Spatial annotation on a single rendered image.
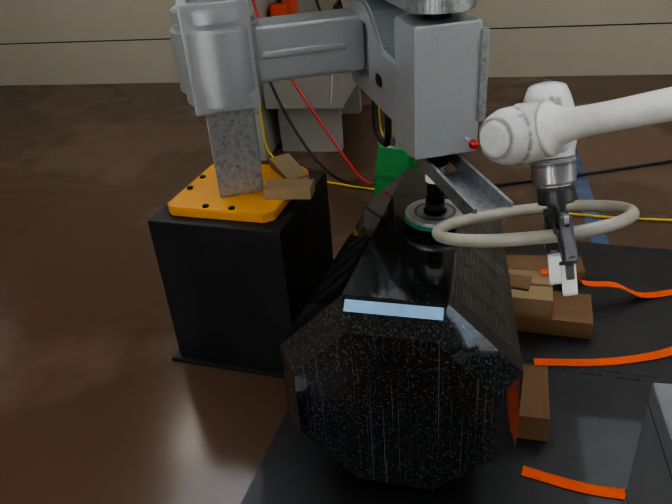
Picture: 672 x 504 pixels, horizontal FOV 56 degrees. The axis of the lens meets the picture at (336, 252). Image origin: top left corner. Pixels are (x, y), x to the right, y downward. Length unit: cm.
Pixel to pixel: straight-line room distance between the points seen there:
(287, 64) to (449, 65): 79
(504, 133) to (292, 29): 152
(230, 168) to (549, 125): 172
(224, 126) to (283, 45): 39
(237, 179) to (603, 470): 180
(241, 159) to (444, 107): 97
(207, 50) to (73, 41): 591
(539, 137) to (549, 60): 590
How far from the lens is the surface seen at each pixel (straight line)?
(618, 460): 264
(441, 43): 201
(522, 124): 119
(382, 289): 197
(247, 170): 270
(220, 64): 249
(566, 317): 311
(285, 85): 499
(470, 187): 204
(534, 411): 257
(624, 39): 716
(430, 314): 191
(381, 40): 240
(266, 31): 256
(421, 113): 204
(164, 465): 268
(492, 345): 199
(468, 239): 146
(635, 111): 121
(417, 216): 227
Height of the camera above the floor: 191
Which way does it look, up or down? 30 degrees down
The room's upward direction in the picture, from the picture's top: 5 degrees counter-clockwise
